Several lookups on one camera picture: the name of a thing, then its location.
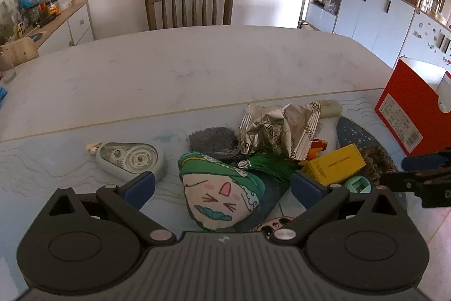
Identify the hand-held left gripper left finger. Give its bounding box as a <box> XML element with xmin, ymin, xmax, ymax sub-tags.
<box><xmin>46</xmin><ymin>170</ymin><xmax>177</xmax><ymax>246</ymax></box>

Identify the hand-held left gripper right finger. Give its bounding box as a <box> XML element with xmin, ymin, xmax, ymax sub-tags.
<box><xmin>268</xmin><ymin>170</ymin><xmax>405</xmax><ymax>247</ymax></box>

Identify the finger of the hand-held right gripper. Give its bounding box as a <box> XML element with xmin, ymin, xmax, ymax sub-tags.
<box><xmin>381</xmin><ymin>172</ymin><xmax>423</xmax><ymax>195</ymax></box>
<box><xmin>402</xmin><ymin>151</ymin><xmax>451</xmax><ymax>173</ymax></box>

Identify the grey correction tape dispenser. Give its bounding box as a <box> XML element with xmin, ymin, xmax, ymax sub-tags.
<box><xmin>86</xmin><ymin>142</ymin><xmax>166</xmax><ymax>182</ymax></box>

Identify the yellow small box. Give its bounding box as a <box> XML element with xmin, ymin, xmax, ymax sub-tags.
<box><xmin>301</xmin><ymin>143</ymin><xmax>367</xmax><ymax>186</ymax></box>

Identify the red cardboard box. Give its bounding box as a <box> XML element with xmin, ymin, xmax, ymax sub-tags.
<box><xmin>374</xmin><ymin>58</ymin><xmax>451</xmax><ymax>155</ymax></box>

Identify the green cartoon face plush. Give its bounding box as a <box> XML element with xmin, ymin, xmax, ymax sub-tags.
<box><xmin>178</xmin><ymin>152</ymin><xmax>293</xmax><ymax>234</ymax></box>

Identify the teal round tape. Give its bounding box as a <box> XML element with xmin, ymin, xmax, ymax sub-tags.
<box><xmin>344</xmin><ymin>177</ymin><xmax>373</xmax><ymax>194</ymax></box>

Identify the pink round cartoon badge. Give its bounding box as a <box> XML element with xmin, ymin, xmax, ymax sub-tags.
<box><xmin>252</xmin><ymin>216</ymin><xmax>297</xmax><ymax>238</ymax></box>

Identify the green tassel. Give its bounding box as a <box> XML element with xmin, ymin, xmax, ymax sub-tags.
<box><xmin>233</xmin><ymin>149</ymin><xmax>300</xmax><ymax>182</ymax></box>

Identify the crumpled foil wrapper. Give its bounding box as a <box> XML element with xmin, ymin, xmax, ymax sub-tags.
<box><xmin>239</xmin><ymin>102</ymin><xmax>323</xmax><ymax>161</ymax></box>

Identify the pale green eraser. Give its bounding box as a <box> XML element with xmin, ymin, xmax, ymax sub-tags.
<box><xmin>319</xmin><ymin>99</ymin><xmax>342</xmax><ymax>118</ymax></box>

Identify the grey felt piece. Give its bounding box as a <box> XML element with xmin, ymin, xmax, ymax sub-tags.
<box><xmin>188</xmin><ymin>126</ymin><xmax>240</xmax><ymax>161</ymax></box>

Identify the white wooden sideboard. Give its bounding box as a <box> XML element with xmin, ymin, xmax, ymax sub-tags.
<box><xmin>14</xmin><ymin>0</ymin><xmax>95</xmax><ymax>56</ymax></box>

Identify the dark snack jar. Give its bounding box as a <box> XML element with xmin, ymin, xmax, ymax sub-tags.
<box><xmin>39</xmin><ymin>0</ymin><xmax>61</xmax><ymax>19</ymax></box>

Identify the orange toy keychain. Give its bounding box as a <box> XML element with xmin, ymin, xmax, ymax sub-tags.
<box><xmin>306</xmin><ymin>139</ymin><xmax>328</xmax><ymax>161</ymax></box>

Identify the white wall cabinet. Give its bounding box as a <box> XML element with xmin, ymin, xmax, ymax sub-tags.
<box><xmin>305</xmin><ymin>0</ymin><xmax>451</xmax><ymax>69</ymax></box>

